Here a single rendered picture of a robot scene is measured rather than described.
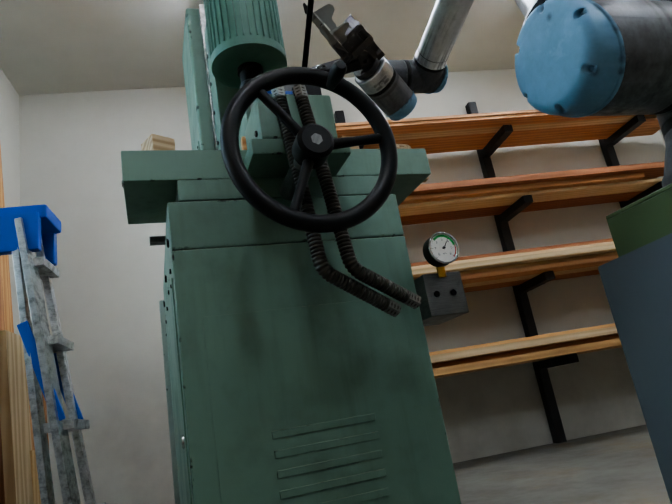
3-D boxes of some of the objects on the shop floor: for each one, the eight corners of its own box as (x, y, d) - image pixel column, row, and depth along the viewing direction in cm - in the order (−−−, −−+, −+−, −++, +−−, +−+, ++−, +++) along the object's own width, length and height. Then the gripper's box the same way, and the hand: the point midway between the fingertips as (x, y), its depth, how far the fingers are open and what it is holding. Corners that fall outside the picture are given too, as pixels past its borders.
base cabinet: (210, 755, 73) (167, 249, 93) (187, 625, 126) (163, 319, 145) (496, 651, 88) (407, 234, 108) (369, 574, 141) (325, 302, 160)
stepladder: (32, 650, 132) (-20, 202, 162) (64, 616, 156) (13, 230, 186) (103, 625, 136) (39, 191, 166) (124, 596, 160) (65, 221, 189)
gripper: (369, 38, 142) (320, -21, 129) (398, 68, 128) (346, 5, 115) (345, 62, 144) (294, 7, 131) (370, 94, 130) (316, 36, 117)
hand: (308, 15), depth 124 cm, fingers closed on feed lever, 14 cm apart
